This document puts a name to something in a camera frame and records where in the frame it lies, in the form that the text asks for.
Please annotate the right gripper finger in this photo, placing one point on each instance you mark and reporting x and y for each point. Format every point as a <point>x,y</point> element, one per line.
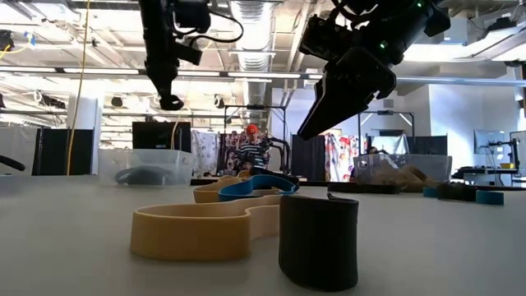
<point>317,111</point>
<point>345,107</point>

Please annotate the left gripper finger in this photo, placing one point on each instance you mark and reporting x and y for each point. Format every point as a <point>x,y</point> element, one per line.
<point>170,92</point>
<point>158,88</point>

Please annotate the long black rubber band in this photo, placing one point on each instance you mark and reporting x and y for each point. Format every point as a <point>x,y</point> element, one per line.
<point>123,177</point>

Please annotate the blue rubber band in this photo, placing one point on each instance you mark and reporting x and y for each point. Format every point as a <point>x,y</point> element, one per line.
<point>490,197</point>
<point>234,194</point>

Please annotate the black background robot arm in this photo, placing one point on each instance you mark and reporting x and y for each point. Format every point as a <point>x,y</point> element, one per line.
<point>283,148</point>

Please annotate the wavy black rubber band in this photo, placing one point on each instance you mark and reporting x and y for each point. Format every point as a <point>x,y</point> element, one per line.
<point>361,189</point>

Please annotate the wide black rubber band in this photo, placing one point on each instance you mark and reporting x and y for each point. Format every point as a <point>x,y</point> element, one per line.
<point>318,246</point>

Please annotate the black metal rack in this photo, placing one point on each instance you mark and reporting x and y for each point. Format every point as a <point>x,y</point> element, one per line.
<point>255,107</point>
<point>386,112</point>

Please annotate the black ceiling lamp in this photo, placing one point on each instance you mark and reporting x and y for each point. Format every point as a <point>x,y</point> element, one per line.
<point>117,102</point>
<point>219,102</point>

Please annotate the black screen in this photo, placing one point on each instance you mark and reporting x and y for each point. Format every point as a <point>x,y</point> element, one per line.
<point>160,135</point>

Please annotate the black curtain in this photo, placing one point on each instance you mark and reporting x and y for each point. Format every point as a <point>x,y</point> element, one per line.
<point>308,158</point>

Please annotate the colourful floral cloth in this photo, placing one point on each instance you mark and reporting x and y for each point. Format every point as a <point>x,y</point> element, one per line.
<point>339,158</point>

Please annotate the person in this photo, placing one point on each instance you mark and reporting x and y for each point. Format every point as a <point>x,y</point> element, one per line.
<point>372,151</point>
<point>251,152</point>

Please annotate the LED light bar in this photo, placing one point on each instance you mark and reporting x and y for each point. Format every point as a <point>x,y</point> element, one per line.
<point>102,71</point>

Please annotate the clear plastic basket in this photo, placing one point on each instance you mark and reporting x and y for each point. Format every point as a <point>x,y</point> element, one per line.
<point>181,158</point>

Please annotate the red patterned cloth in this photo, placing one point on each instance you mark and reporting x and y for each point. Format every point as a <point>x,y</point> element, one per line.
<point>230,146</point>

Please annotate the black partition panel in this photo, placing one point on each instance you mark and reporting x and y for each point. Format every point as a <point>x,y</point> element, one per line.
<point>429,146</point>
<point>61,152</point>

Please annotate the grey ceiling box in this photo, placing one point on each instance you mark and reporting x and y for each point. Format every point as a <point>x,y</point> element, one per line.
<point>456,30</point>

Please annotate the grey plastic basket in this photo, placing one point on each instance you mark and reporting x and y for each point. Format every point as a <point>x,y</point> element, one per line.
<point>435,164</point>

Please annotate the office desk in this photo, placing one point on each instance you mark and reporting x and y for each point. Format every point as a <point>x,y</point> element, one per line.
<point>476,172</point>

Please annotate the white plastic sheet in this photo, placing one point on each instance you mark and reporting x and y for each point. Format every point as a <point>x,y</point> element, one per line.
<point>18,148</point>

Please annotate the small yellow item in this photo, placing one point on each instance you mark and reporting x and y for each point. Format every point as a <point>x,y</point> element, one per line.
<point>507,166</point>

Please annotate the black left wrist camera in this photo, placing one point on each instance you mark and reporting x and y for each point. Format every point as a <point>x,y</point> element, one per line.
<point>189,51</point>

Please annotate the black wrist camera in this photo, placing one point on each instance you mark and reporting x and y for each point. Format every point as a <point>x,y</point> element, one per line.
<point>324,37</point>
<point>189,51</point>

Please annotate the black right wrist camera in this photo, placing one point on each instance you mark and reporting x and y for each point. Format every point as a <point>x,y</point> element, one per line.
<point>324,37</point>

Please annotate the silver ventilation duct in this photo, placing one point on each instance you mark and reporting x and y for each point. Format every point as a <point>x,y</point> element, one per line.
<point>251,53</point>

